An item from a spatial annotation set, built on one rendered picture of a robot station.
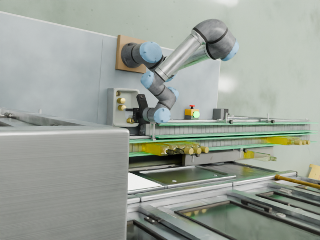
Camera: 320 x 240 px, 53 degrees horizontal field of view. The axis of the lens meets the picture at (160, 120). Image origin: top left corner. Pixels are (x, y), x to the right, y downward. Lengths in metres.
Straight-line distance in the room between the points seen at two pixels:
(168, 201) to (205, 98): 1.17
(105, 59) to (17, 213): 1.62
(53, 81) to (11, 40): 0.28
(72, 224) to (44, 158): 0.09
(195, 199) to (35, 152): 1.18
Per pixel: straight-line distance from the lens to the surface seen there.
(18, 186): 0.38
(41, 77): 1.81
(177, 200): 1.43
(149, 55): 1.79
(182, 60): 1.57
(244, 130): 2.53
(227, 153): 2.42
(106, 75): 1.95
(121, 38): 1.98
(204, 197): 1.54
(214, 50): 1.65
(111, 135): 0.41
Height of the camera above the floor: 2.50
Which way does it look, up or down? 54 degrees down
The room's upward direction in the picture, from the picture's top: 96 degrees clockwise
